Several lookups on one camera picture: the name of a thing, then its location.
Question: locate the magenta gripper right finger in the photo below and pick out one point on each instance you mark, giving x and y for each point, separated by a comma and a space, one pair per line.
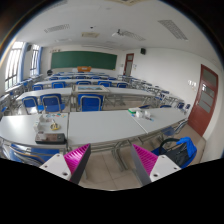
150, 167

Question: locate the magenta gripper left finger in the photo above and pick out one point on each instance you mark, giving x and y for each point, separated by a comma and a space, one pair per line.
70, 166

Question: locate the black bag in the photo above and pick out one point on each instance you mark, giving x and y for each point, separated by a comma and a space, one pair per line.
178, 155

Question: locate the blue chair under left desk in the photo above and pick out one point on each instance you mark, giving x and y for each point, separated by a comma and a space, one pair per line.
26, 155

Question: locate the blue chair with bag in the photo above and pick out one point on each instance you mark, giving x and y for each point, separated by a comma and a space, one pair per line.
155, 151

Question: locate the black power strip box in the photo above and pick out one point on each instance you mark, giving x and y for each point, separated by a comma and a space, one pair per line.
55, 138

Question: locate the grey centre front desk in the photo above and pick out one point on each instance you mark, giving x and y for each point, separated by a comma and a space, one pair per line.
101, 127

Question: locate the grey desk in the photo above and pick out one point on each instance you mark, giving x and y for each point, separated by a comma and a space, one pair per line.
22, 129
101, 127
160, 118

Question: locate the yellow object on desk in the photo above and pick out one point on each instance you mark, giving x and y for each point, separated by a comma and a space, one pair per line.
54, 126

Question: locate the blue cloth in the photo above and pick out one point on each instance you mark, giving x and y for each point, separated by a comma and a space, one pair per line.
190, 147

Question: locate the grey right front desk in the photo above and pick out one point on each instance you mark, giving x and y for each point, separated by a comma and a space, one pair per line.
160, 118

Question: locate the white items on desk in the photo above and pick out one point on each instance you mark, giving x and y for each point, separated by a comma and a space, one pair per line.
143, 114

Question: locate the grey left front desk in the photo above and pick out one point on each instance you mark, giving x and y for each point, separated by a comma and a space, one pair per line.
22, 129

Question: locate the blue chair left-centre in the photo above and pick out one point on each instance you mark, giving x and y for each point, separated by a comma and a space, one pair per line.
52, 102

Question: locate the blue chair centre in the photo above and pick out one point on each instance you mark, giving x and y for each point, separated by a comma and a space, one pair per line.
90, 102

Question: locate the blue chair far left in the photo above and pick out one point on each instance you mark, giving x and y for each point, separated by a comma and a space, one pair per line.
31, 104

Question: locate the red-brown near door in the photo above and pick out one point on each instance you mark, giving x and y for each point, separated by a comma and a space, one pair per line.
203, 107

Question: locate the red-brown door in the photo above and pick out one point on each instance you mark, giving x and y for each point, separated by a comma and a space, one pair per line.
203, 107
128, 64

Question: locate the orange lectern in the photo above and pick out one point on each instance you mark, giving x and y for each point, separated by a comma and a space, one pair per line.
84, 68

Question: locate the green chalkboard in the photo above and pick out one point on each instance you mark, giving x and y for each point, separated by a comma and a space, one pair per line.
72, 59

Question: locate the red-brown far door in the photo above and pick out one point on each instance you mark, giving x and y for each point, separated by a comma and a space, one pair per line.
128, 64

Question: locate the left window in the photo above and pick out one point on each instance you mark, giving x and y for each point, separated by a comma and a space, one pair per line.
12, 74

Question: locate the white ceiling projector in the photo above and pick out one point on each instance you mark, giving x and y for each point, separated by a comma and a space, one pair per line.
118, 34

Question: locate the black wall speaker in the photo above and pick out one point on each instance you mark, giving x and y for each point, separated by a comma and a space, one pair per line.
143, 51

